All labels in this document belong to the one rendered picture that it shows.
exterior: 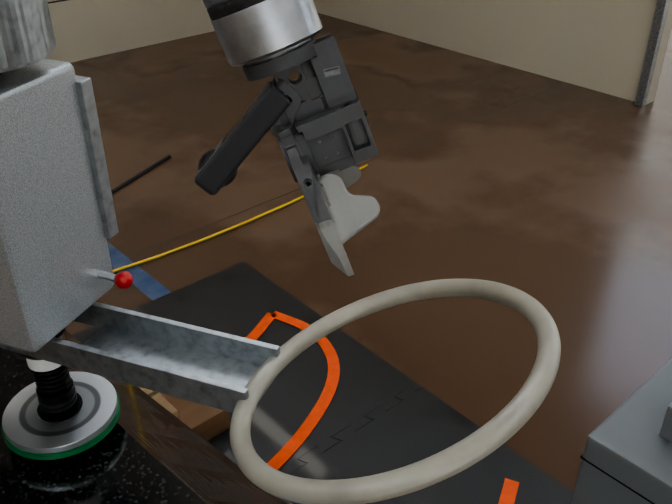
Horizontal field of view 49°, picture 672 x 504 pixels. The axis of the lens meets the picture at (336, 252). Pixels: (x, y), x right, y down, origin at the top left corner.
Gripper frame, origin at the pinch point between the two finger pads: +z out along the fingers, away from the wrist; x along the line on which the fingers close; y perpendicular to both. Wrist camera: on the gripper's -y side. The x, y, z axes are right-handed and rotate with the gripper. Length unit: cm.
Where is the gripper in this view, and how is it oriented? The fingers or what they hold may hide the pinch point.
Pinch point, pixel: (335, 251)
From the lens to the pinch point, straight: 73.5
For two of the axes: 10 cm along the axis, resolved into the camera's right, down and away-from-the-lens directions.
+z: 3.6, 8.6, 3.6
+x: -1.0, -3.5, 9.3
